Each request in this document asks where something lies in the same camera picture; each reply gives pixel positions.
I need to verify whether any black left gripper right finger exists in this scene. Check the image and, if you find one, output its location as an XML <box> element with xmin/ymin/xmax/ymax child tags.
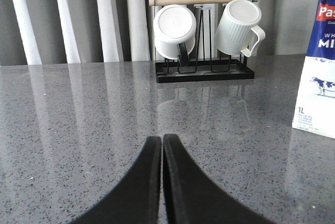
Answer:
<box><xmin>163</xmin><ymin>134</ymin><xmax>270</xmax><ymax>223</ymax></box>

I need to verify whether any black wire mug rack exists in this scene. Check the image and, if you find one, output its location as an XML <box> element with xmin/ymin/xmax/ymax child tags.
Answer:
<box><xmin>149</xmin><ymin>0</ymin><xmax>258</xmax><ymax>83</ymax></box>

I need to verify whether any blue white milk carton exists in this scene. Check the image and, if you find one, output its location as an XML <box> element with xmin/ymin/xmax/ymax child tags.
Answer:
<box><xmin>292</xmin><ymin>0</ymin><xmax>334</xmax><ymax>138</ymax></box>

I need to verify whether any grey pleated curtain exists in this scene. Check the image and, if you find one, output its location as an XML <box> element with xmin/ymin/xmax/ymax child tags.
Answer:
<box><xmin>1</xmin><ymin>0</ymin><xmax>317</xmax><ymax>65</ymax></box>

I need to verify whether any white ribbed mug on rack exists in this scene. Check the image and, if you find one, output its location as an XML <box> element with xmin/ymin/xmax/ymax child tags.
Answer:
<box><xmin>215</xmin><ymin>0</ymin><xmax>265</xmax><ymax>57</ymax></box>

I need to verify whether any white smooth mug on rack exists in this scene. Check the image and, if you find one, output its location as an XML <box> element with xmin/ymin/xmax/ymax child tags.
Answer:
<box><xmin>153</xmin><ymin>5</ymin><xmax>196</xmax><ymax>66</ymax></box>

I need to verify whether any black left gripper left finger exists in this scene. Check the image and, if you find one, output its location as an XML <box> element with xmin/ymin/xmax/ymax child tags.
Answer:
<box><xmin>73</xmin><ymin>136</ymin><xmax>162</xmax><ymax>223</ymax></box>

